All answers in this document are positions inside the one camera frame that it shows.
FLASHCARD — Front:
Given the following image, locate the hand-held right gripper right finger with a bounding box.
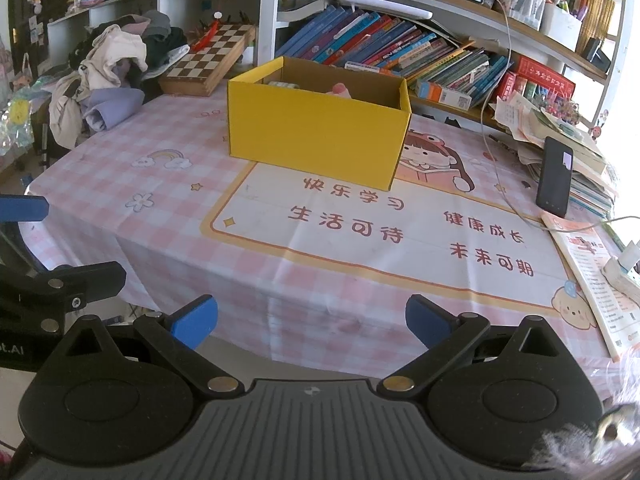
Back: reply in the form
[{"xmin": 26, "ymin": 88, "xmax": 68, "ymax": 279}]
[{"xmin": 382, "ymin": 294, "xmax": 572, "ymax": 395}]

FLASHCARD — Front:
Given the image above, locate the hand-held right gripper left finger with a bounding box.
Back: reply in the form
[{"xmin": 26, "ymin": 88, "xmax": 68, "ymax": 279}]
[{"xmin": 64, "ymin": 294, "xmax": 246, "ymax": 396}]

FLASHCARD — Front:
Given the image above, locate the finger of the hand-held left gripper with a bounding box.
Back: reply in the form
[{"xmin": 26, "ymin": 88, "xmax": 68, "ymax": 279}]
[
  {"xmin": 0, "ymin": 195, "xmax": 51, "ymax": 224},
  {"xmin": 0, "ymin": 261, "xmax": 127, "ymax": 311}
]

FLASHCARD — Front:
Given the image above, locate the yellow cardboard box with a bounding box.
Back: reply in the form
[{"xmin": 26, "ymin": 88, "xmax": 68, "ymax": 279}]
[{"xmin": 227, "ymin": 56, "xmax": 412, "ymax": 186}]

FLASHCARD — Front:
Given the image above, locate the pink checked tablecloth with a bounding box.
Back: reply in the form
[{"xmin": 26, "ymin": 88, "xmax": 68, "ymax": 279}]
[{"xmin": 22, "ymin": 77, "xmax": 640, "ymax": 411}]

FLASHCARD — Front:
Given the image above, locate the purple garment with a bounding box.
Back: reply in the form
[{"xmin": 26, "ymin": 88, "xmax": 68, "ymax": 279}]
[{"xmin": 82, "ymin": 87, "xmax": 146, "ymax": 134}]

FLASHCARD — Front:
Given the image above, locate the orange and white magazine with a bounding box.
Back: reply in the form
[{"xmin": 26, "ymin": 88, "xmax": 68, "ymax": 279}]
[{"xmin": 541, "ymin": 211, "xmax": 640, "ymax": 363}]

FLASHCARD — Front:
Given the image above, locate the pile of clothes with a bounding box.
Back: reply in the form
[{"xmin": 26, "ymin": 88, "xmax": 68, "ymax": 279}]
[{"xmin": 47, "ymin": 10, "xmax": 191, "ymax": 151}]

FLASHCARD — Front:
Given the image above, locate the black smartphone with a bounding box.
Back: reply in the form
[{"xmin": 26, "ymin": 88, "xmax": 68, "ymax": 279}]
[{"xmin": 536, "ymin": 136, "xmax": 574, "ymax": 219}]

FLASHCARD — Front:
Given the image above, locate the fluffy white garment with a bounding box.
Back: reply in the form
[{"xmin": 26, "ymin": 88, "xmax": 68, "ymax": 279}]
[{"xmin": 537, "ymin": 400, "xmax": 640, "ymax": 480}]

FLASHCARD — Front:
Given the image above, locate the white power strip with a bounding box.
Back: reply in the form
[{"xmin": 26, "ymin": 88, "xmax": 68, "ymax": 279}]
[{"xmin": 601, "ymin": 255, "xmax": 640, "ymax": 307}]

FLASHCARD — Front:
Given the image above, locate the pile of papers and booklets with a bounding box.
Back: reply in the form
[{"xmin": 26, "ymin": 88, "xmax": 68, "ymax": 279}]
[{"xmin": 492, "ymin": 92, "xmax": 622, "ymax": 217}]

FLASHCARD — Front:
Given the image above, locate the wooden chessboard box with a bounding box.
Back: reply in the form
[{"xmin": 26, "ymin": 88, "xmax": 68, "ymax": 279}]
[{"xmin": 159, "ymin": 22, "xmax": 257, "ymax": 97}]

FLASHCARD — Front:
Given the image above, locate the red tassel pendant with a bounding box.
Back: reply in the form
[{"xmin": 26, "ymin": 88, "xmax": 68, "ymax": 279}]
[{"xmin": 191, "ymin": 10, "xmax": 223, "ymax": 52}]

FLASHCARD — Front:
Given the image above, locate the red book box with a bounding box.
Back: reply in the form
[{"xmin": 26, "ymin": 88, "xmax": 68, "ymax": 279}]
[{"xmin": 500, "ymin": 55, "xmax": 577, "ymax": 107}]

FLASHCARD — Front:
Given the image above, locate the row of colourful books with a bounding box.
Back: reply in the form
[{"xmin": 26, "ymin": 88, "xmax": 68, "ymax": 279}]
[{"xmin": 275, "ymin": 6, "xmax": 511, "ymax": 97}]

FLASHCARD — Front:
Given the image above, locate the row of dark chess pieces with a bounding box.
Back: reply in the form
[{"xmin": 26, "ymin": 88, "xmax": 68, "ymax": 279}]
[{"xmin": 197, "ymin": 11, "xmax": 252, "ymax": 29}]

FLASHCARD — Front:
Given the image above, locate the white shelf unit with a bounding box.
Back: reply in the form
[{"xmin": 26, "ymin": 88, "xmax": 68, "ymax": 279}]
[{"xmin": 47, "ymin": 0, "xmax": 631, "ymax": 132}]

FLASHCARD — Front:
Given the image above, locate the white light bar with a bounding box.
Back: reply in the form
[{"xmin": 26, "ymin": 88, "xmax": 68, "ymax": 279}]
[{"xmin": 339, "ymin": 0, "xmax": 434, "ymax": 19}]

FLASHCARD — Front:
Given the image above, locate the white pen holder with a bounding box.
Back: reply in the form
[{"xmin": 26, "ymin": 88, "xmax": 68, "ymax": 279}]
[
  {"xmin": 507, "ymin": 0, "xmax": 546, "ymax": 31},
  {"xmin": 542, "ymin": 2, "xmax": 584, "ymax": 52}
]

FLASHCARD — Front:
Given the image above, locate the row of thin yellow books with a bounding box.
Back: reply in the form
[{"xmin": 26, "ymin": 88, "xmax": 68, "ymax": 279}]
[{"xmin": 570, "ymin": 0, "xmax": 619, "ymax": 54}]

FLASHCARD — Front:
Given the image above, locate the white cable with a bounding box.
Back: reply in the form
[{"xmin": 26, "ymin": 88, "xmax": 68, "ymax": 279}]
[{"xmin": 480, "ymin": 0, "xmax": 640, "ymax": 234}]

